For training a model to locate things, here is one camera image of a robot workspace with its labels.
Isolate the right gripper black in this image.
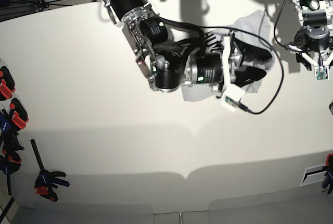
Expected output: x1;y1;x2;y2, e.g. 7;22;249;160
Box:
184;38;273;88

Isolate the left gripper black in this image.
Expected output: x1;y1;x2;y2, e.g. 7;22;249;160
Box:
293;26;330;52

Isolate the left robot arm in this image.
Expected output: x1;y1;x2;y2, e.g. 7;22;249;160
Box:
288;0;332;53

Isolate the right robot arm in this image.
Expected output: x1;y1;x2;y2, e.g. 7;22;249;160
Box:
102;0;273;92

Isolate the white label plate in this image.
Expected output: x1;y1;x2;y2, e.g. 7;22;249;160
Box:
300;164;326;186

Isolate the blue clamp right edge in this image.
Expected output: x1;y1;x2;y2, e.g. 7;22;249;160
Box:
322;154;333;194

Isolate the red black clamp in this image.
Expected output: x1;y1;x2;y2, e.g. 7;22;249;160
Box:
9;98;29;131
1;66;15;101

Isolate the blue black bar clamp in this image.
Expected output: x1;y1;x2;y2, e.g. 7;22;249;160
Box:
30;139;70;202

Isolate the red black clamp top left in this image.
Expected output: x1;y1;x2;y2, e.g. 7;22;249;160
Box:
1;66;15;101

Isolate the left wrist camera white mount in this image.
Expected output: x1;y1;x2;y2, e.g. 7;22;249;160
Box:
287;44;332;81

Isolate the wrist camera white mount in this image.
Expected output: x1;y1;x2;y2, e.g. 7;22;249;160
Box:
214;30;246;113
287;44;332;81

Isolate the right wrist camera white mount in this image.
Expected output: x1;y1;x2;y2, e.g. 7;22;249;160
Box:
214;30;246;113

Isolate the black camera cable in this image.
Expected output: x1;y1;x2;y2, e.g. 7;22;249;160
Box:
161;18;285;115

